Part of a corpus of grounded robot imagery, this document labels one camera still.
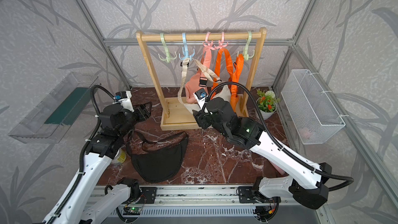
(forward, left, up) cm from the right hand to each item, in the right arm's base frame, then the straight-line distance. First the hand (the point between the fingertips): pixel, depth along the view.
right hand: (199, 106), depth 63 cm
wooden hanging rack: (+23, +20, -39) cm, 50 cm away
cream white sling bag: (+22, -12, -15) cm, 30 cm away
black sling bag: (-11, +25, -36) cm, 45 cm away
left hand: (+5, +24, -5) cm, 25 cm away
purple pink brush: (-16, -39, -36) cm, 56 cm away
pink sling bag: (+22, 0, -5) cm, 22 cm away
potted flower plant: (+18, -38, -21) cm, 47 cm away
